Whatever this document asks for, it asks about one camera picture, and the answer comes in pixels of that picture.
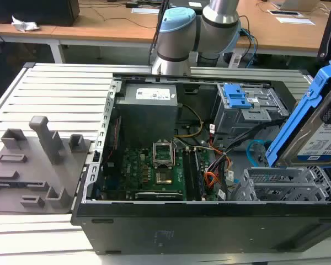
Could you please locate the hard disk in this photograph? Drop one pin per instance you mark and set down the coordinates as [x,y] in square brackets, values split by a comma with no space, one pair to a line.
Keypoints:
[317,143]

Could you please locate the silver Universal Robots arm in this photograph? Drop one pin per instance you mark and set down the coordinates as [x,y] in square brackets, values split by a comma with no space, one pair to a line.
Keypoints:
[218,27]

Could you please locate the grey metal disk bay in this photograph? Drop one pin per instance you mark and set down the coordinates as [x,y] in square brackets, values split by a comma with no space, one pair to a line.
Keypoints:
[264,187]

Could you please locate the black RAM slot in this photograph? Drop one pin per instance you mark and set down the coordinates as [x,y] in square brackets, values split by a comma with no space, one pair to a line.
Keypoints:
[188,174]

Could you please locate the white paper sheet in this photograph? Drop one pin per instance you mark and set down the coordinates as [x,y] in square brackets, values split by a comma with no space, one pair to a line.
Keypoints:
[145,11]
[294,21]

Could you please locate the grey laptop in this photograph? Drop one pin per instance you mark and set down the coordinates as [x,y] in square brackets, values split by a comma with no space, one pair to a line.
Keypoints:
[298,5]

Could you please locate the wooden desk with papers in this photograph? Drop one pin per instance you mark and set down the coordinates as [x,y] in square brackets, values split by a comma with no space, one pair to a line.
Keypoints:
[264,36]

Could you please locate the grey metal drive cage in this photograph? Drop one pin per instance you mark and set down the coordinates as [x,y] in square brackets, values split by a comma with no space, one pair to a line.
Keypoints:
[237,118]

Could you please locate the blue drive cage latch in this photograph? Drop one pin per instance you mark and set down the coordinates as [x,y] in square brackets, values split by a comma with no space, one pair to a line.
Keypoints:
[235,96]

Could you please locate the RAM stick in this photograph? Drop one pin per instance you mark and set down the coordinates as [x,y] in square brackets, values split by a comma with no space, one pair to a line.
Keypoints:
[198,176]

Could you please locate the grey power supply unit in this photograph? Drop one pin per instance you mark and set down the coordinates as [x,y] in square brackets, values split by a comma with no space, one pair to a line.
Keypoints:
[146,116]

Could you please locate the graphics card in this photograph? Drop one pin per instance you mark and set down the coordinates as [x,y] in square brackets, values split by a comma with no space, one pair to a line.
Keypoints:
[160,196]

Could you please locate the black open PC case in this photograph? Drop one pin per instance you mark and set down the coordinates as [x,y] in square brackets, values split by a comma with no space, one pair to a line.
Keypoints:
[182,232]

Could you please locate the green motherboard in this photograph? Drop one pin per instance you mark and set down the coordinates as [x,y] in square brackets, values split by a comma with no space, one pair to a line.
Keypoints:
[138,171]

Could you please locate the black box on desk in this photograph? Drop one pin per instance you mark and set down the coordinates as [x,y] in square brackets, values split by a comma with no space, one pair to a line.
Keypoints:
[36,11]

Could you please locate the grey parts rack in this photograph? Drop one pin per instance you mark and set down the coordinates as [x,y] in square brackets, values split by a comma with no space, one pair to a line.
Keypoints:
[30,176]

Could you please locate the crumpled white paper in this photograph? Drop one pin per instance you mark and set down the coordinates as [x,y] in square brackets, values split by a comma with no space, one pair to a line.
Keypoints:
[23,25]

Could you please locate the wooden desk with white frame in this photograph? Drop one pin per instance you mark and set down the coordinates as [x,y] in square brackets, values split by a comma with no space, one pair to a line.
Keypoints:
[99,25]

